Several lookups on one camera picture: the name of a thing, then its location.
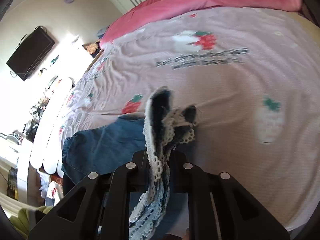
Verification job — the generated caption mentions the blue denim pants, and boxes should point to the blue denim pants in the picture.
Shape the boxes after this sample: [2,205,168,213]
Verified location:
[61,86,200,240]

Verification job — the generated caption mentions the white cluttered desk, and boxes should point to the white cluttered desk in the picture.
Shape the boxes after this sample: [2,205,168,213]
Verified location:
[1,44,93,174]

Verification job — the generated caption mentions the black wall television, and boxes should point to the black wall television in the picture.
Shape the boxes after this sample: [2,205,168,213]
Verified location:
[7,26,55,81]

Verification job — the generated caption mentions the pink strawberry print bedsheet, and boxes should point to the pink strawberry print bedsheet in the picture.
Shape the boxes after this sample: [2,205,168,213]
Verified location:
[59,7,319,230]

